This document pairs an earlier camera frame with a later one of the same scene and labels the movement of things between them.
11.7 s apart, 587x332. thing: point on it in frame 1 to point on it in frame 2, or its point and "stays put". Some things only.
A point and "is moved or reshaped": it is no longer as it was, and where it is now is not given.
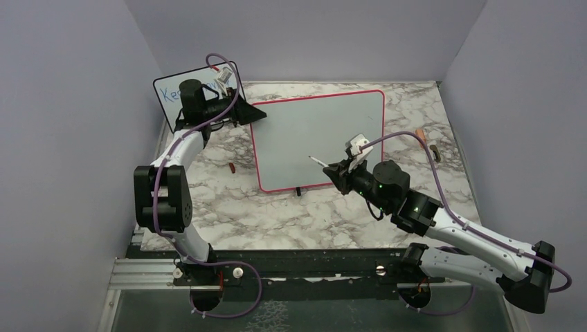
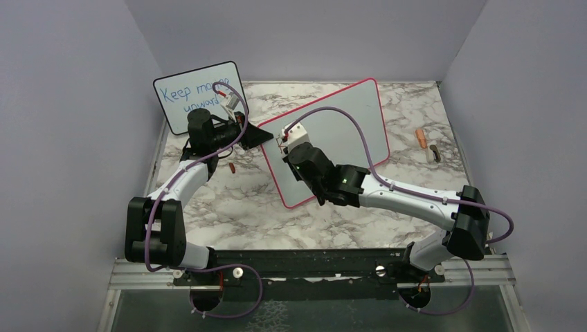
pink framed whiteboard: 293,130 is moved or reshaped
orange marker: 420,133 stays put
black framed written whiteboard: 167,90 stays put
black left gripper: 241,112 to 253,135
